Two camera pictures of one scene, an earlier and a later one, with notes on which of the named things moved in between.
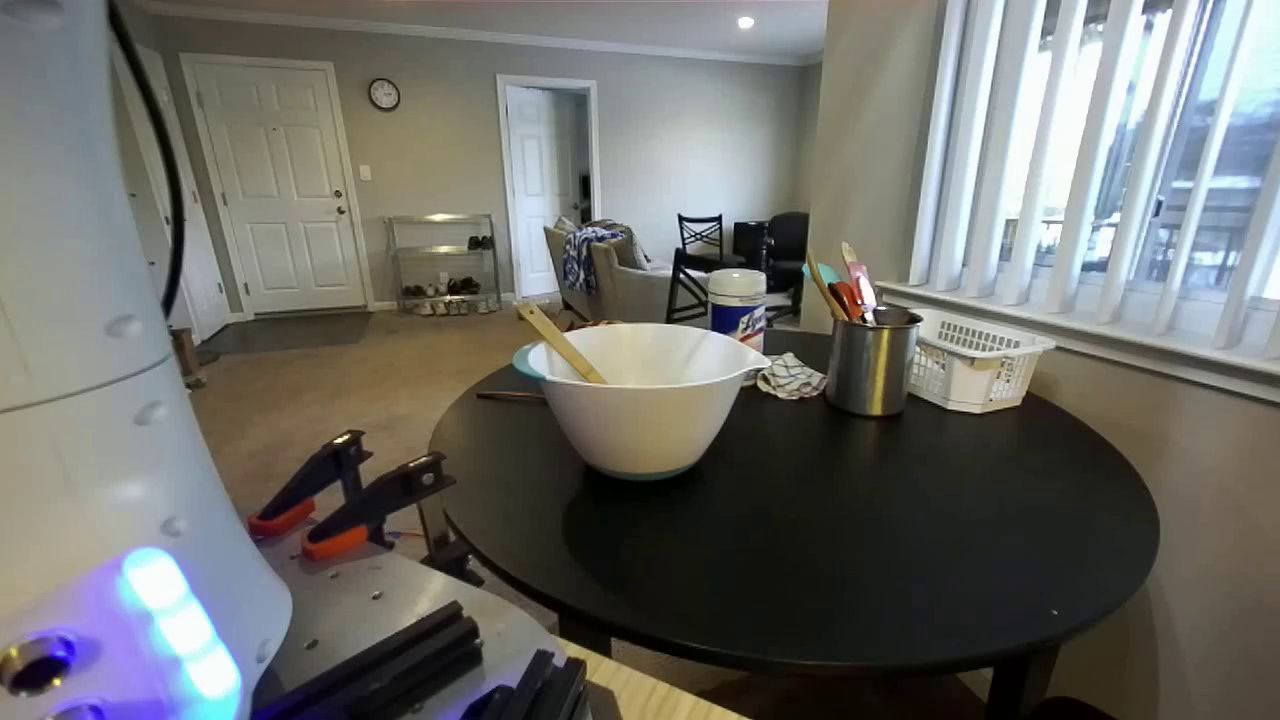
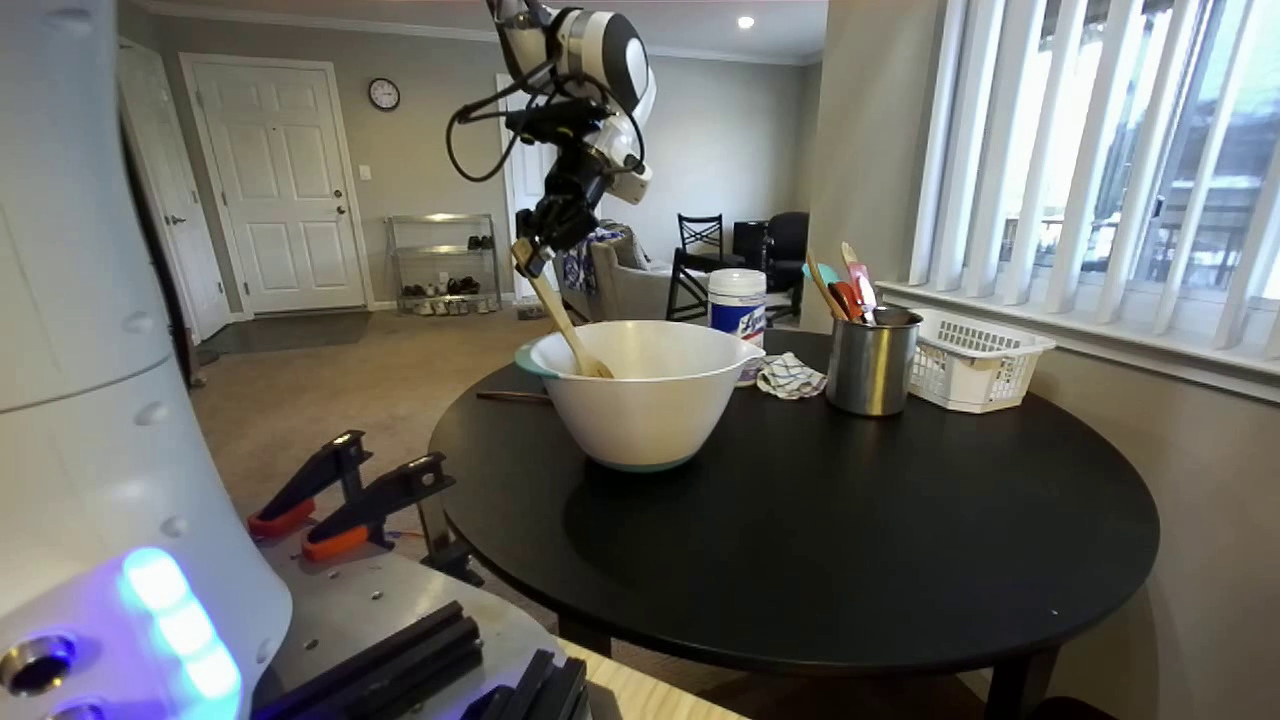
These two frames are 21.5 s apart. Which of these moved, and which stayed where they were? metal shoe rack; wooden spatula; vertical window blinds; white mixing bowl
Moved: wooden spatula
Stayed: metal shoe rack; vertical window blinds; white mixing bowl
